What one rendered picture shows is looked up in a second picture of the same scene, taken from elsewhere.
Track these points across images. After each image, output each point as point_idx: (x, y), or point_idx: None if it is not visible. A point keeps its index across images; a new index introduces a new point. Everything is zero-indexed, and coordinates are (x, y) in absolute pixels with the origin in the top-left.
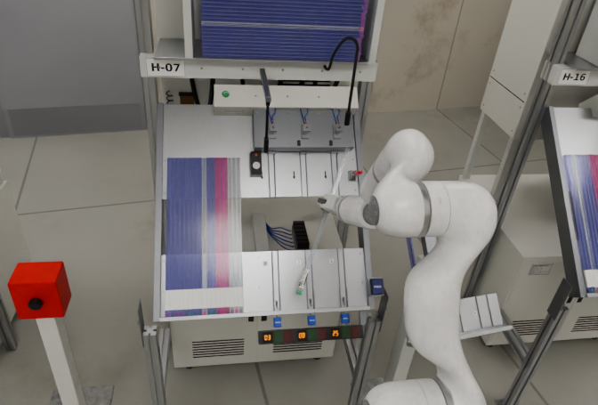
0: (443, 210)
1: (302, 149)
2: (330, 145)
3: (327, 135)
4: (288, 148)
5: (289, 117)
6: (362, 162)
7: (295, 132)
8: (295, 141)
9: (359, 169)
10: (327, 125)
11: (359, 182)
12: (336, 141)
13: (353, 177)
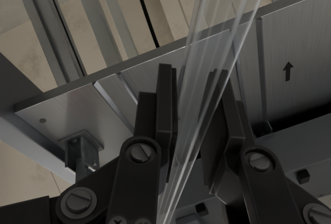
0: None
1: (274, 148)
2: (202, 207)
3: (212, 210)
4: (330, 149)
5: (317, 192)
6: (71, 183)
7: (305, 183)
8: (309, 173)
9: (68, 171)
10: (217, 218)
11: (42, 149)
12: (183, 213)
13: (73, 144)
